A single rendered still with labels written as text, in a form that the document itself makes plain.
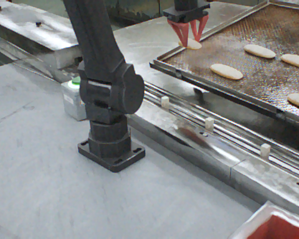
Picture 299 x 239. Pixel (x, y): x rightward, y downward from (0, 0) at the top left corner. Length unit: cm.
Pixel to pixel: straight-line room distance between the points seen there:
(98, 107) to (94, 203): 18
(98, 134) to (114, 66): 14
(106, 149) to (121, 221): 17
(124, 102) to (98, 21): 15
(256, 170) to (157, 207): 18
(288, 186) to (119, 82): 33
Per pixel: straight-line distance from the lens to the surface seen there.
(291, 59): 101
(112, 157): 78
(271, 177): 69
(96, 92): 75
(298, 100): 86
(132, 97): 74
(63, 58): 117
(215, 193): 71
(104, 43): 69
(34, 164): 82
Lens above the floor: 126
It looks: 27 degrees down
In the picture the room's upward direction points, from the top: 3 degrees counter-clockwise
